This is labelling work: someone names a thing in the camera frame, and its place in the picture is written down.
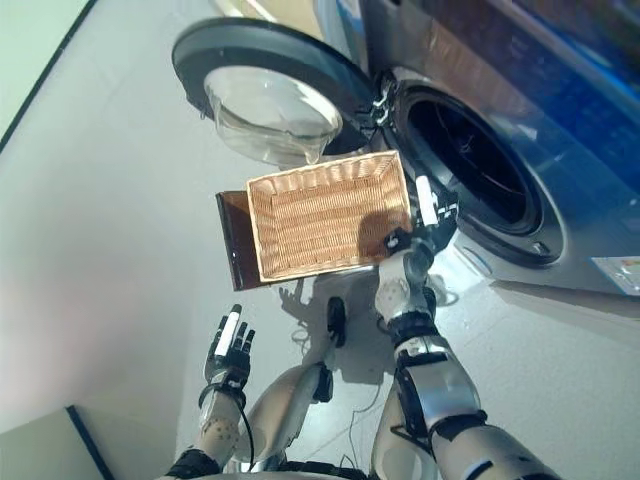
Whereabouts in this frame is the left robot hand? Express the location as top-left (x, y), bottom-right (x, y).
top-left (202, 303), bottom-right (257, 389)

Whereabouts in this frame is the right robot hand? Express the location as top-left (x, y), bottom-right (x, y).
top-left (407, 174), bottom-right (460, 251)

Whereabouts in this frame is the silver front-load washing machine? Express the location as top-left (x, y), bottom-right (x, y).
top-left (319, 0), bottom-right (640, 301)

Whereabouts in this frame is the small white blue sticker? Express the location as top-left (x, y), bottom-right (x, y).
top-left (467, 247), bottom-right (496, 275)

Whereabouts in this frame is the left robot leg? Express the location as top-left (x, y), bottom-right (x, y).
top-left (224, 296), bottom-right (348, 474)

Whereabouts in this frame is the robot leg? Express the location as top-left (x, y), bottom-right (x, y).
top-left (224, 296), bottom-right (348, 474)
top-left (368, 384), bottom-right (439, 480)

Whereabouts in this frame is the wicker laundry basket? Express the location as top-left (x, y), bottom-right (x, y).
top-left (245, 149), bottom-right (416, 282)

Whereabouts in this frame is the brown translucent basket lid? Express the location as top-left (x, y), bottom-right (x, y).
top-left (214, 190), bottom-right (266, 292)

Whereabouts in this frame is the silver robot torso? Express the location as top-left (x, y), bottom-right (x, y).
top-left (199, 459), bottom-right (381, 480)

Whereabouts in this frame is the black baseboard strip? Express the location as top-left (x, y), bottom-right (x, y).
top-left (65, 404), bottom-right (117, 480)
top-left (0, 0), bottom-right (100, 154)

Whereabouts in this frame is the right robot leg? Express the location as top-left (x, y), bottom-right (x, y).
top-left (368, 384), bottom-right (439, 480)

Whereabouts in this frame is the blue white rectangular info sticker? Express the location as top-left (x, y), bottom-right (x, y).
top-left (591, 256), bottom-right (640, 296)

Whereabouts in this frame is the round glass washer door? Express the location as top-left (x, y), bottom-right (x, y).
top-left (171, 17), bottom-right (396, 166)

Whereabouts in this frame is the blue white energy label sticker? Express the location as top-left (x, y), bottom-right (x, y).
top-left (333, 0), bottom-right (369, 54)

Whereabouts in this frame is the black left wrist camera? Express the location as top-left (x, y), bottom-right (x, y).
top-left (222, 372), bottom-right (250, 394)

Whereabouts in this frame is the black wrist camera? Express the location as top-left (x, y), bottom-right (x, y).
top-left (222, 372), bottom-right (250, 394)
top-left (383, 227), bottom-right (412, 254)

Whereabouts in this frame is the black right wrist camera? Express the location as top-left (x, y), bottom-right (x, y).
top-left (383, 227), bottom-right (412, 254)

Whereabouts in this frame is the white floor cable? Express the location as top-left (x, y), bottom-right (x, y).
top-left (289, 319), bottom-right (321, 359)

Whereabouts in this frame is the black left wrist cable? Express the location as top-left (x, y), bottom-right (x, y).
top-left (234, 397), bottom-right (256, 464)

